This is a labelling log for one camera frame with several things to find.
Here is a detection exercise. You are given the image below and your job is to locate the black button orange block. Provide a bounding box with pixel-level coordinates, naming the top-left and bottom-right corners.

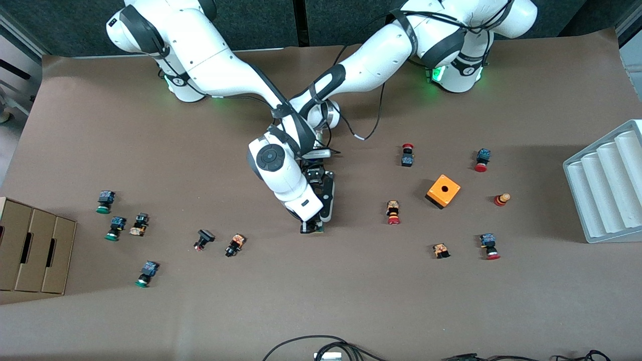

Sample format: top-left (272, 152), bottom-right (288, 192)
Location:
top-left (129, 213), bottom-right (149, 237)
top-left (224, 233), bottom-right (246, 258)

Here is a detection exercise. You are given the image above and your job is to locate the black square push button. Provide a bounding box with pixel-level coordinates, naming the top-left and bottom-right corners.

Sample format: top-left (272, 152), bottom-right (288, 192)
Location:
top-left (193, 229), bottom-right (216, 252)

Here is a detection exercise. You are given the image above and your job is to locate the green push button blue block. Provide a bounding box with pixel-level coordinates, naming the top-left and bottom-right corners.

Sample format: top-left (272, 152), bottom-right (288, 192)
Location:
top-left (104, 216), bottom-right (127, 242)
top-left (134, 260), bottom-right (160, 289)
top-left (96, 190), bottom-right (116, 215)

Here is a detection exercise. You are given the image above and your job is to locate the brown cardboard box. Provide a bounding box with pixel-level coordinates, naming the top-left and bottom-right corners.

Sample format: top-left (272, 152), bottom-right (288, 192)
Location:
top-left (0, 197), bottom-right (77, 295)

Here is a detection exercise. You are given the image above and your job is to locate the grey ribbed plastic tray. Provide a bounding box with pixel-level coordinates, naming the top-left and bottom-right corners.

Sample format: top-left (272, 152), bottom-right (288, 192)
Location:
top-left (562, 119), bottom-right (642, 244)

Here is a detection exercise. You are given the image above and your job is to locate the grey framed cart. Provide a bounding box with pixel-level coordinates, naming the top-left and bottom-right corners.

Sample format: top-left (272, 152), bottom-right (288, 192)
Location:
top-left (0, 9), bottom-right (45, 125)

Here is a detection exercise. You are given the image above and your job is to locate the grey cabinet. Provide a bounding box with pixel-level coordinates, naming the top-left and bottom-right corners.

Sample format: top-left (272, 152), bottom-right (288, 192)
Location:
top-left (616, 0), bottom-right (642, 103)

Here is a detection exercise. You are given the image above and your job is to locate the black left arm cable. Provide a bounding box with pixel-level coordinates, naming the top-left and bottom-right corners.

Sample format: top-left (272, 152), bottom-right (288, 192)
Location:
top-left (331, 45), bottom-right (387, 142)

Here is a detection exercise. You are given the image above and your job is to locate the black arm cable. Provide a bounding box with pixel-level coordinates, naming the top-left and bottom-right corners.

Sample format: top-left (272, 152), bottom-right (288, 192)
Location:
top-left (331, 45), bottom-right (387, 142)
top-left (198, 89), bottom-right (284, 112)

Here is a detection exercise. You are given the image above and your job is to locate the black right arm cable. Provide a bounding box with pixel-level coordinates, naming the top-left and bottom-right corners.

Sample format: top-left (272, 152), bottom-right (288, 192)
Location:
top-left (198, 89), bottom-right (284, 112)

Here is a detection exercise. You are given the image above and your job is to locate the orange button enclosure box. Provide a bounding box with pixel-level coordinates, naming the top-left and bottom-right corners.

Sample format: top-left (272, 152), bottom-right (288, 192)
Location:
top-left (425, 174), bottom-right (461, 210)

